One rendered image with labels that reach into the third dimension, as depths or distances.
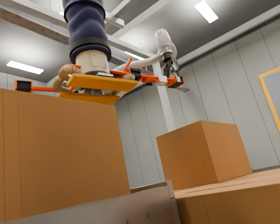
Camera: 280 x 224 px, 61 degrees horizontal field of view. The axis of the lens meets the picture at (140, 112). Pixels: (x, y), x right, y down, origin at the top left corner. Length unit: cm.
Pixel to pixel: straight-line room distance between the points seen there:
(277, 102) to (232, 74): 222
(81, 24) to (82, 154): 75
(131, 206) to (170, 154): 103
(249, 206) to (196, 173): 83
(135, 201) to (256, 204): 36
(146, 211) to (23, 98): 50
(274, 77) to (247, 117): 187
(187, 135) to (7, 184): 120
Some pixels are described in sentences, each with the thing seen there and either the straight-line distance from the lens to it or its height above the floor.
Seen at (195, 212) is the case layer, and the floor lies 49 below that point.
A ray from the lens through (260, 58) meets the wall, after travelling 1129.
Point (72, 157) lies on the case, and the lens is 80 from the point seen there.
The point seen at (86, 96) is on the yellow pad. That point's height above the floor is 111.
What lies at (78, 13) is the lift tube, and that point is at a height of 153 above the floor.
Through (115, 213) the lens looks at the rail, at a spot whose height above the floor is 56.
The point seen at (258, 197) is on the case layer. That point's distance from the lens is 81.
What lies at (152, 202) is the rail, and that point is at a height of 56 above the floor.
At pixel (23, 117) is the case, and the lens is 77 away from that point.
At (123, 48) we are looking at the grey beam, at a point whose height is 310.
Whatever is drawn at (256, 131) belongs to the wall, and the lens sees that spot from 1074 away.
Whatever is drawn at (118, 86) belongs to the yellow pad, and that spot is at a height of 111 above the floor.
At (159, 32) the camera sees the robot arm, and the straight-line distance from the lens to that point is 177.
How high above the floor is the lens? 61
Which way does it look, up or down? 18 degrees up
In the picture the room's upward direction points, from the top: 12 degrees counter-clockwise
